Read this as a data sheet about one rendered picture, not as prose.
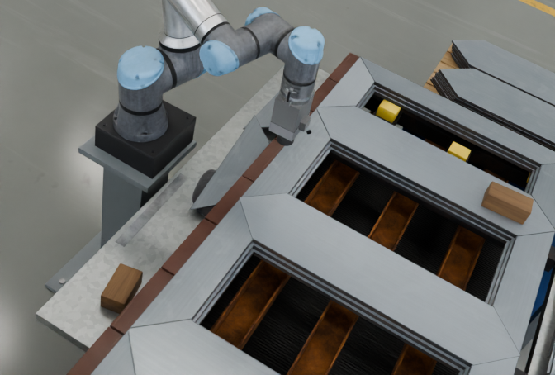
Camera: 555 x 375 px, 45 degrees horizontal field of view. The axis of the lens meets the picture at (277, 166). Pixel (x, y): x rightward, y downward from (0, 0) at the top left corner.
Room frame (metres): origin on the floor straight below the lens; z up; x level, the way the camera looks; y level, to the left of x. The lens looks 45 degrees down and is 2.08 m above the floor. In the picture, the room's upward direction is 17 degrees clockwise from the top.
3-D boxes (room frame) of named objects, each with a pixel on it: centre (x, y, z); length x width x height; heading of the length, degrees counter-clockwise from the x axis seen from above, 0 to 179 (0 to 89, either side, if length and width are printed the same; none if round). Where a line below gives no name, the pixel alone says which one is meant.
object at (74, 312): (1.34, 0.15, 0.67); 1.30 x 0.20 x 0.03; 164
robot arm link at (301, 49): (1.20, 0.02, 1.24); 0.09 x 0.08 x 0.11; 56
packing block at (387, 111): (1.69, -0.28, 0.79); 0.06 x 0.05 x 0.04; 74
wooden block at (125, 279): (0.85, 0.27, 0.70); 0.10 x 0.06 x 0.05; 175
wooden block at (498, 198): (1.35, -0.62, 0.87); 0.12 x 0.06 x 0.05; 79
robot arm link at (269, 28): (1.24, 0.11, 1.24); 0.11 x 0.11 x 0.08; 56
